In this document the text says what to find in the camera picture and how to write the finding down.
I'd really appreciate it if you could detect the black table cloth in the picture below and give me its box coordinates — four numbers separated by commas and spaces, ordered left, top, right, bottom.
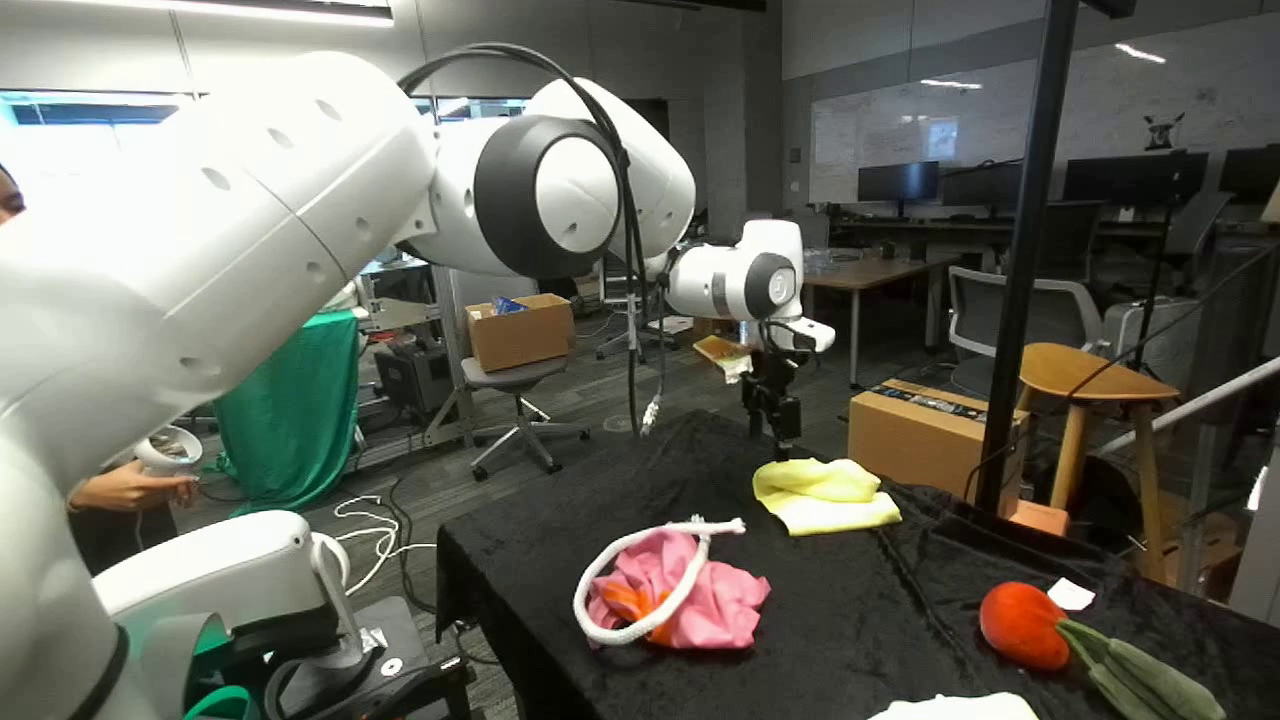
436, 412, 1280, 720

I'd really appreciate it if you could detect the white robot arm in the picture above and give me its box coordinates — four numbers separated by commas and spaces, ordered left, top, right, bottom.
0, 52, 804, 720

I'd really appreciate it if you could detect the wooden stool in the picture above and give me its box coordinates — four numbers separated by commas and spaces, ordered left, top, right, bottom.
1020, 344, 1174, 560

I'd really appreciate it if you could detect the red plush carrot toy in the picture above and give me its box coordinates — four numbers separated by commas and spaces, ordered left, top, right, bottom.
977, 581, 1227, 720

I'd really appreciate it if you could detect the office chair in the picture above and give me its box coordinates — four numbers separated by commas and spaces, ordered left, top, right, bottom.
432, 256, 593, 482

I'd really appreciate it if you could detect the pink cloth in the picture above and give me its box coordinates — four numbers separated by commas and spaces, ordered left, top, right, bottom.
571, 529, 773, 651

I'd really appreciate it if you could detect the white braided rope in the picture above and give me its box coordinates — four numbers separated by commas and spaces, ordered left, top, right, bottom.
569, 513, 752, 651

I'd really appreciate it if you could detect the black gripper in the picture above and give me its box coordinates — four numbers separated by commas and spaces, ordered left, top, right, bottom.
738, 346, 798, 442

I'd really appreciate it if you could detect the green draped cloth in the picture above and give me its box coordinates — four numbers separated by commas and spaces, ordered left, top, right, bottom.
217, 308, 359, 509

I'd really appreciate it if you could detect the black tripod pole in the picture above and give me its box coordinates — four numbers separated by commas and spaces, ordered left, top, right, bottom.
977, 0, 1079, 517

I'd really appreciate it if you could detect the white cloth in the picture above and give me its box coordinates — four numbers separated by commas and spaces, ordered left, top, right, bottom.
867, 693, 1040, 720

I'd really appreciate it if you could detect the small cardboard box on chair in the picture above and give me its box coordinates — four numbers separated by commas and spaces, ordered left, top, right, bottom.
463, 293, 574, 373

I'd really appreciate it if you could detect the yellow cloth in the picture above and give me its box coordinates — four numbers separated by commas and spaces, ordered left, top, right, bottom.
752, 460, 900, 534

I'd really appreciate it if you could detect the cardboard box on floor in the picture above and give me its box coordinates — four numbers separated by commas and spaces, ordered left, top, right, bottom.
849, 379, 989, 498

